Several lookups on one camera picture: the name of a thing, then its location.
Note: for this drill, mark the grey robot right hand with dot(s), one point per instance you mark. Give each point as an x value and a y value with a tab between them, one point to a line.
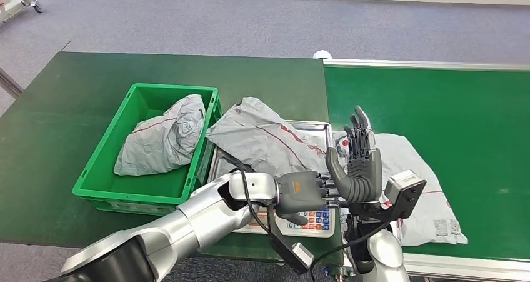
364	176

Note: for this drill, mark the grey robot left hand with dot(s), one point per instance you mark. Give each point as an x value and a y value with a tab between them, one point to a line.
298	193

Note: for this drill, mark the grey mailer package red print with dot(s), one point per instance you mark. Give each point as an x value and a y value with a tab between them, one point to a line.
265	139

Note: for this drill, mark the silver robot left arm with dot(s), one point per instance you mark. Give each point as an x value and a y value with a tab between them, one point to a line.
186	226

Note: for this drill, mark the white mailer package black print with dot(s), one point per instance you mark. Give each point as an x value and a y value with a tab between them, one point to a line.
426	214

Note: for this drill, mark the crumpled grey mailer package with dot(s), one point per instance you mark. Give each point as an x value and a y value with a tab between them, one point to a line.
161	139

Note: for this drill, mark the white scale with steel tray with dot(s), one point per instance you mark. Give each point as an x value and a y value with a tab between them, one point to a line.
319	224

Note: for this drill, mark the green plastic crate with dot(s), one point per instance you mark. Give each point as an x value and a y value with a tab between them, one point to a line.
103	156

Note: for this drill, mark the grey metal bar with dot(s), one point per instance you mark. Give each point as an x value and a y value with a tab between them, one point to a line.
9	83

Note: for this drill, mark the white cart leg with wheel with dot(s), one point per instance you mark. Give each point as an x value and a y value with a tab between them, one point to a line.
14	3

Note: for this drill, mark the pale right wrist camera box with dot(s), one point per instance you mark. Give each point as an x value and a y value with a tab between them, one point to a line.
406	193

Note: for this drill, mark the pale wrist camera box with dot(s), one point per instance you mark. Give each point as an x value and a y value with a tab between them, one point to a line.
300	255
406	193

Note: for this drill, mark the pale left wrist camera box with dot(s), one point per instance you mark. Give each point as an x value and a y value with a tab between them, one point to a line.
300	255

